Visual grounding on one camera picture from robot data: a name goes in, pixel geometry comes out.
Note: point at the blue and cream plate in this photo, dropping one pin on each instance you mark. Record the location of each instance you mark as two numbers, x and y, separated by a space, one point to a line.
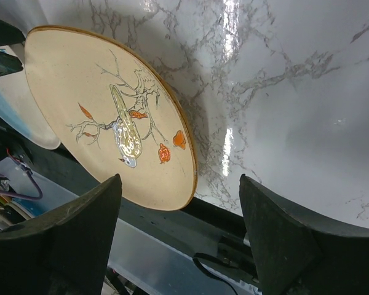
19 109

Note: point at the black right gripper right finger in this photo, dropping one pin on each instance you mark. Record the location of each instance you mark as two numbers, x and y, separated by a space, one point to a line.
299 251

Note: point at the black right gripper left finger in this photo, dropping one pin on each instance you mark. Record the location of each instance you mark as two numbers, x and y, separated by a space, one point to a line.
63 251

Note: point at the beige bird plate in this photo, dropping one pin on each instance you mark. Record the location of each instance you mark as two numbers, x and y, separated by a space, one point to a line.
109 108

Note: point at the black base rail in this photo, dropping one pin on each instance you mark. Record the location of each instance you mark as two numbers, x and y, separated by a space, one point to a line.
152 203

